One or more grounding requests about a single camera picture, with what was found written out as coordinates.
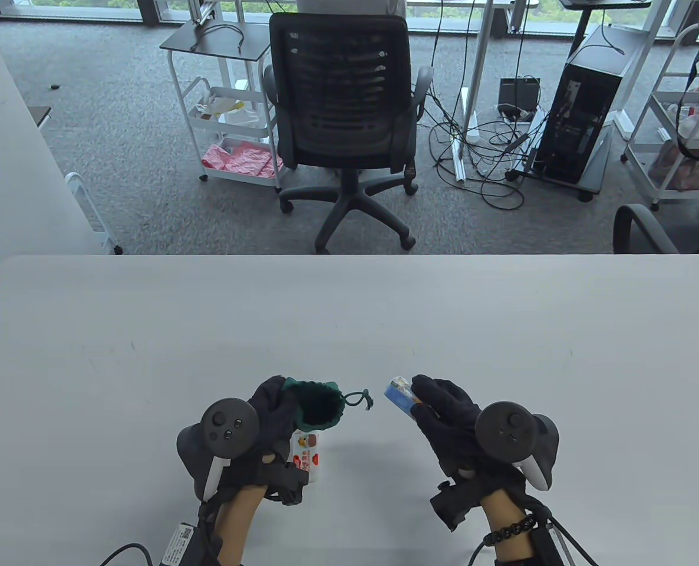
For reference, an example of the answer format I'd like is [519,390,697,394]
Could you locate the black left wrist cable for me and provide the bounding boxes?
[99,542,153,566]

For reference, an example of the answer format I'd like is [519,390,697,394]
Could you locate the brown translucent bag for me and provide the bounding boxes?
[650,141,699,190]

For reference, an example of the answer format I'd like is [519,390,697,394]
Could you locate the white metal shelf cart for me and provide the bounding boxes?
[621,21,699,212]

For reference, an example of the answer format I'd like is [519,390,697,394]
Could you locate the black computer tower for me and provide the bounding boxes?
[541,24,645,185]

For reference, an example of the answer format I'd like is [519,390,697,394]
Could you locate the black white hand controller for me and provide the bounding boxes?
[474,402,560,491]
[176,399,261,502]

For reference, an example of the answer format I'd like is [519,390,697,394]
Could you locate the grey wheeled tower stand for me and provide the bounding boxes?
[506,127,615,203]

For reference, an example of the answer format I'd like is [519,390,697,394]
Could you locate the grey chair armrest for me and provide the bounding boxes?
[613,203,699,255]

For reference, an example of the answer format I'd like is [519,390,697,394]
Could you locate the person's left forearm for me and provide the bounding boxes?
[215,485,266,566]

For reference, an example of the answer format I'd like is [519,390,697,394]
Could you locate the green drawstring bag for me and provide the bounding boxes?
[282,377,375,432]

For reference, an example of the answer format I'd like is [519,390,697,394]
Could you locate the tangle of black cables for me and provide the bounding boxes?
[429,94,548,210]

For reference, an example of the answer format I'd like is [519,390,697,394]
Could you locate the red white snack packet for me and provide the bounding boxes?
[291,430,321,485]

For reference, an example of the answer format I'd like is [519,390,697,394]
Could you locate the black cable on cart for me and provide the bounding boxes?
[190,22,245,55]

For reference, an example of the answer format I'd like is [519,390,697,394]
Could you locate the aluminium profile frame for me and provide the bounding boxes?
[187,0,223,25]

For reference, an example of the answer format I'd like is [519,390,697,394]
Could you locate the white cart with black top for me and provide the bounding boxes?
[160,21,285,194]

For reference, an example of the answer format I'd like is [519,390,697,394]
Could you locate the black white right hand controller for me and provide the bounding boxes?
[474,402,560,491]

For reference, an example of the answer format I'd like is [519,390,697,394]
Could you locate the black beaded bracelet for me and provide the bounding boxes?
[483,518,534,547]

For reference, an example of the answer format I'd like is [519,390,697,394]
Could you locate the black white left hand controller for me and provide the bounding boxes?
[176,399,261,502]

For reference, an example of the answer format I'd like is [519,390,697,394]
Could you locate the person's right hand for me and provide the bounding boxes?
[411,374,530,532]

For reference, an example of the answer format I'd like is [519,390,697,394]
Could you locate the black mesh office chair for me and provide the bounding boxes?
[263,12,434,254]

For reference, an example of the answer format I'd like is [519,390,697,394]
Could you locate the colourful printed tissue packet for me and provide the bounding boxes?
[384,377,424,419]

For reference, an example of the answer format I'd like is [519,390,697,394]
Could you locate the white desk leg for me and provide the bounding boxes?
[451,0,496,183]
[612,0,671,139]

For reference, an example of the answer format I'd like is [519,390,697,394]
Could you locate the black box on floor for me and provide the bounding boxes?
[499,78,540,108]

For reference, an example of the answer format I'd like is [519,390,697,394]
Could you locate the pink plastic bags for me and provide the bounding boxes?
[201,143,283,179]

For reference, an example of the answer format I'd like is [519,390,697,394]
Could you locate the person's right forearm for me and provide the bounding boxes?
[480,489,536,566]

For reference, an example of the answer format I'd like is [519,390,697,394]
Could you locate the person's left hand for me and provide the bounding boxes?
[217,376,321,505]

